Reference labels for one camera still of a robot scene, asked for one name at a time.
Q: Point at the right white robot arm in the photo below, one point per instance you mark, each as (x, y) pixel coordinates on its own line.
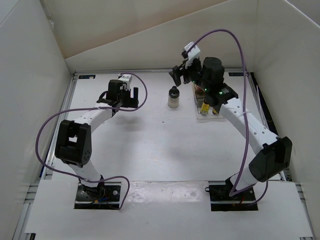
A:
(272, 153)

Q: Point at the blue table sticker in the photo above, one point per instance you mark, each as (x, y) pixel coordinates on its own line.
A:
(86, 77)
(236, 74)

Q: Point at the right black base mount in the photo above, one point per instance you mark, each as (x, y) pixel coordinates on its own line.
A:
(220, 201)

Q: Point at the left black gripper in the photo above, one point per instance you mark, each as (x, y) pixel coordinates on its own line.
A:
(132, 102)

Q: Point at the small yellow label bottle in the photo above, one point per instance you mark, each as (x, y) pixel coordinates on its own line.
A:
(204, 108)

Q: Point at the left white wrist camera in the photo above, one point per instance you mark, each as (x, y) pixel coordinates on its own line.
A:
(126, 81)

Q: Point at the white powder shaker jar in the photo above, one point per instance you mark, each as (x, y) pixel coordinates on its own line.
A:
(173, 97)

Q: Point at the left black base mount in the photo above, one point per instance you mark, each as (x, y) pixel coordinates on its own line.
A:
(102, 197)

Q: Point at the tall dark sauce bottle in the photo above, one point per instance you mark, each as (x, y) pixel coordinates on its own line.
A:
(199, 92)

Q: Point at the right blue table sticker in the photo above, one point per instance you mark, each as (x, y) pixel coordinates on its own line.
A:
(236, 74)

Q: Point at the clear tiered organizer rack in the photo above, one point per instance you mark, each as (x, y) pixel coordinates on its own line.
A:
(211, 116)

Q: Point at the left blue table sticker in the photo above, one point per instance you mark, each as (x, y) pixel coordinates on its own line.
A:
(86, 77)

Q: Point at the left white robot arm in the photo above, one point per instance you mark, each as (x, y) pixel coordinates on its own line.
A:
(74, 140)

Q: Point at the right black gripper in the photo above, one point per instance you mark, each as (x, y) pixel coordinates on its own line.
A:
(176, 76)

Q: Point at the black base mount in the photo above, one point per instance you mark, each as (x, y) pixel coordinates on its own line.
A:
(220, 201)
(102, 197)

